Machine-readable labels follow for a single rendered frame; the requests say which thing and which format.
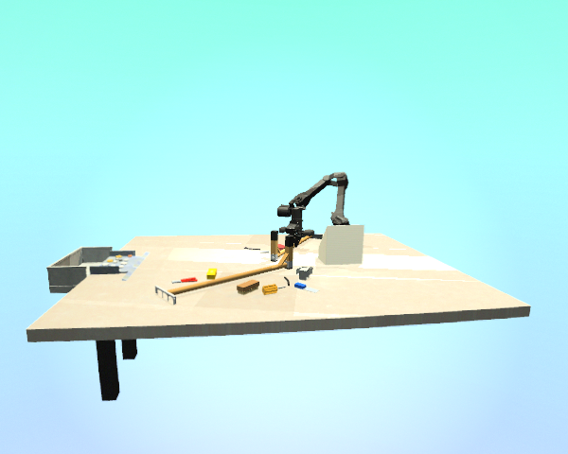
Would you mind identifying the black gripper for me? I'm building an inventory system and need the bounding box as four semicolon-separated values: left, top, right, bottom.
278;218;315;248

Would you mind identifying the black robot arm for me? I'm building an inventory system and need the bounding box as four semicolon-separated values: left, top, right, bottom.
277;171;350;235

